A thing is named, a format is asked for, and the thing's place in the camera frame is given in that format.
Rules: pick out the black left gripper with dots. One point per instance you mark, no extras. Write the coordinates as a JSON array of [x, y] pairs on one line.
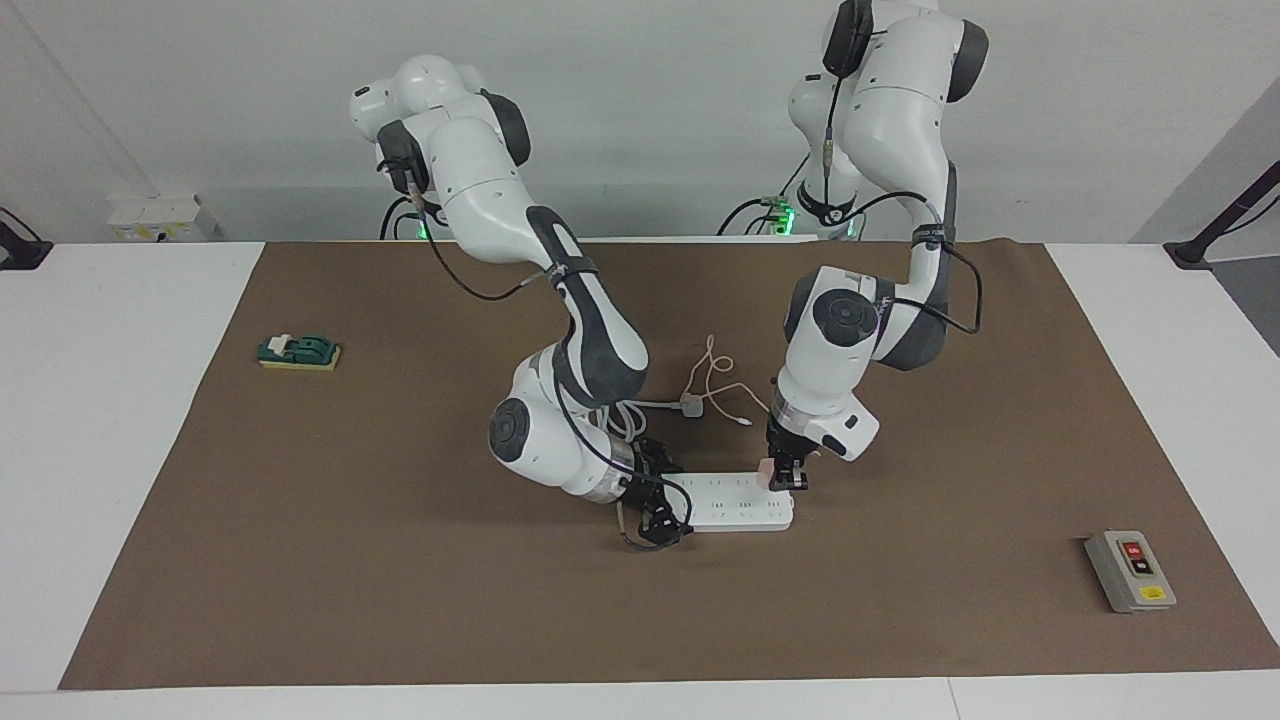
[[788, 438]]

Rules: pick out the grey push-button switch box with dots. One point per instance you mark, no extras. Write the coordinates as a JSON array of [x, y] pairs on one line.
[[1125, 575]]

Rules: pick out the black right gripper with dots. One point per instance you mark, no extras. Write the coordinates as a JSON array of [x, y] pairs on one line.
[[648, 482]]

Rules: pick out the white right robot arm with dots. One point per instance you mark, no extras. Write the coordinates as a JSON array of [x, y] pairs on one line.
[[480, 190]]

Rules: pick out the black clamp with slanted rod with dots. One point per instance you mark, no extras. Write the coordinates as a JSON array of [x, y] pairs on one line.
[[1190, 252]]

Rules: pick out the white box with yellow label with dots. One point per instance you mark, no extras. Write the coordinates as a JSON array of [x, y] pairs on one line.
[[150, 215]]

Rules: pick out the green knife switch yellow base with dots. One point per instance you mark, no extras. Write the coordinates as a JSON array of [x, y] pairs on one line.
[[310, 350]]

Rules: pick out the brown paper mat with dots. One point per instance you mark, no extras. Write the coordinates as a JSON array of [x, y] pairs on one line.
[[400, 600]]

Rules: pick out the black table clamp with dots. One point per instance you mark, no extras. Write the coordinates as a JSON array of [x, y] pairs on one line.
[[25, 255]]

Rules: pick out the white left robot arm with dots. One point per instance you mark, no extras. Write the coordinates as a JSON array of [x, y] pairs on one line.
[[900, 100]]

